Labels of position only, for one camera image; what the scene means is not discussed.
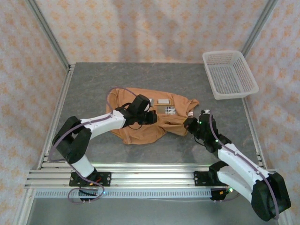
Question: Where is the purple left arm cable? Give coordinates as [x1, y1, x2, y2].
[48, 87, 141, 205]

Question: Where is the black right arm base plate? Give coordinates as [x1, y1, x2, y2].
[193, 171, 236, 188]

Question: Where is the orange connector power wire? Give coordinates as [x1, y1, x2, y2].
[78, 179, 100, 195]
[219, 185, 235, 196]

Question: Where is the white perforated plastic basket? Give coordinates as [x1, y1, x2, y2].
[202, 50, 260, 101]

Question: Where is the aluminium mounting rail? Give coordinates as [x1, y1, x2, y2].
[24, 163, 281, 188]

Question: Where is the aluminium side rail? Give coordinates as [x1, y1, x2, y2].
[37, 63, 76, 170]
[241, 97, 268, 170]

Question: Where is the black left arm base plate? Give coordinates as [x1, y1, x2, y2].
[69, 172, 112, 188]

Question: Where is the aluminium frame leg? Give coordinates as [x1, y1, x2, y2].
[13, 187, 36, 225]
[269, 187, 290, 225]

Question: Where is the aluminium frame post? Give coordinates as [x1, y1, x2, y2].
[240, 0, 279, 57]
[24, 0, 72, 68]

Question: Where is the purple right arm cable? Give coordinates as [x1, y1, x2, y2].
[207, 110, 281, 221]

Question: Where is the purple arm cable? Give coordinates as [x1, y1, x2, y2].
[207, 110, 281, 221]
[48, 87, 141, 205]

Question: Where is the grey slotted cable duct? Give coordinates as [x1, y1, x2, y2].
[34, 188, 213, 199]

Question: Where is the tan brown t-shirt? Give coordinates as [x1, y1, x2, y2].
[105, 87, 200, 145]

